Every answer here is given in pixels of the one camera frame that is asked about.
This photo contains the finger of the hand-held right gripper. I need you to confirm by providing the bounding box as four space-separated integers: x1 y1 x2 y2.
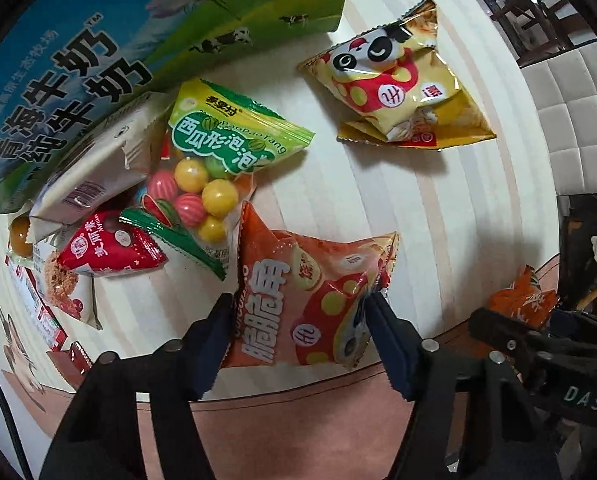
469 307 597 363
516 355 597 428

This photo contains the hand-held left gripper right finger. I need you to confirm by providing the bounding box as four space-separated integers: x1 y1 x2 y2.
363 292 562 480

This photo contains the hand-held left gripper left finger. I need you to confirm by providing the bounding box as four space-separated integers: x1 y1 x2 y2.
38 292 236 480

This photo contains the dark orange snack packet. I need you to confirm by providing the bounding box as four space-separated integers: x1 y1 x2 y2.
489 265 562 331

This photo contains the orange panda snack packet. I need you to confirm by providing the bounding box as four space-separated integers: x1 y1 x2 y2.
221 201 402 371

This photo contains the red snack packet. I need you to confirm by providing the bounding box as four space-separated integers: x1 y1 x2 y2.
57 210 169 278

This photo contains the meat floss snack packet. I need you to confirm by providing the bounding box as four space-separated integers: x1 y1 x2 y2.
31 230 104 331

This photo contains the green gumball candy packet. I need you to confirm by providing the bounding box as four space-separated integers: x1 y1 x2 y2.
120 79 317 281

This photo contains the beige snack packet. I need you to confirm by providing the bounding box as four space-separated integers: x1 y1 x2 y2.
28 92 172 241

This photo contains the yellow panda snack packet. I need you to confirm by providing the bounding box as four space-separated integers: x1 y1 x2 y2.
298 0 497 151

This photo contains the printed cardboard milk box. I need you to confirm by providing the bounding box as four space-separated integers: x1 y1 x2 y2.
0 0 357 217

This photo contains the white padded chair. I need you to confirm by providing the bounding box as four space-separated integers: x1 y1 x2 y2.
521 47 597 196

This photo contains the orange jelly cup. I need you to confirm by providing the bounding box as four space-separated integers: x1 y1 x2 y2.
7 216 33 257

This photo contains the dark wooden chair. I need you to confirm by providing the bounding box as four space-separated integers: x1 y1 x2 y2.
479 0 579 66

